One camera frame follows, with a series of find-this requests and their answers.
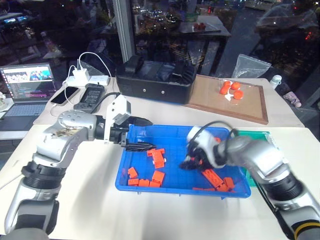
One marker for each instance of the white charger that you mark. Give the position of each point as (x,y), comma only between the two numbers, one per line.
(81,73)

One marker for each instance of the grey window pillar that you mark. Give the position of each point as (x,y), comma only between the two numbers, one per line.
(123,30)

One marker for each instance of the green plastic bin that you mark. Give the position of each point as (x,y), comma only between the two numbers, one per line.
(252,136)

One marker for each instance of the black handheld controller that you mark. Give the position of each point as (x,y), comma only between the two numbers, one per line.
(91,96)

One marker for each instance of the wood framed cork board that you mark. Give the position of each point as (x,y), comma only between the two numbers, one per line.
(212,107)

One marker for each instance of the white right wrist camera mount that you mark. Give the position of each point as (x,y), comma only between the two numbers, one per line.
(207,141)

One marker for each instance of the open laptop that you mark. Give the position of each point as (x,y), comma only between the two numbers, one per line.
(25,100)

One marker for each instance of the smartphone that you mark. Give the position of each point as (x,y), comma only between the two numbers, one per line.
(65,95)

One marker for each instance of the long orange block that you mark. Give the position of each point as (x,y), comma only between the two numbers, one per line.
(212,177)

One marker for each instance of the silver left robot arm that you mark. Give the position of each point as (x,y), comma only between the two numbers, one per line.
(62,140)

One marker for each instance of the blue plastic bin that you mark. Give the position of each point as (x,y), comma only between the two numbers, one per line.
(175,160)

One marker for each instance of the black storage case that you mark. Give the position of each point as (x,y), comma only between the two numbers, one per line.
(155,85)

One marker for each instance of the grey rounded shape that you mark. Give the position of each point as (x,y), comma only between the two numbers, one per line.
(22,234)

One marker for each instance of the white power strip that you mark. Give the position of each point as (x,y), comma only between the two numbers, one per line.
(98,80)

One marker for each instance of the flat orange block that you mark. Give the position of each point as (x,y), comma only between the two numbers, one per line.
(203,189)

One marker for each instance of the pink cloth item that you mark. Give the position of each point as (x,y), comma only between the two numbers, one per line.
(293,98)

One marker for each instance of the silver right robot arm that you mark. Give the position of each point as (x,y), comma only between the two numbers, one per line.
(262,156)

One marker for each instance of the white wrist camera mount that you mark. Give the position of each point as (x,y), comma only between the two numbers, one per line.
(207,141)
(118,105)

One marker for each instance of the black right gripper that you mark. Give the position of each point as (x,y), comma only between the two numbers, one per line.
(201,156)

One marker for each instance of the orange bottle cap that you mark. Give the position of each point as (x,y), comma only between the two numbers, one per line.
(238,94)
(235,86)
(225,87)

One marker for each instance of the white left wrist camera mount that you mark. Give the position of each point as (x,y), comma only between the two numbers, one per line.
(118,105)

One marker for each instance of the white bottle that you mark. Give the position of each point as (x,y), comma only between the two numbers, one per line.
(275,81)

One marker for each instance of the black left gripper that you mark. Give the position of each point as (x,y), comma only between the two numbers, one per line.
(117,135)

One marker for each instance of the clear plastic zip bag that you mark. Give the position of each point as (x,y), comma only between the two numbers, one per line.
(250,66)

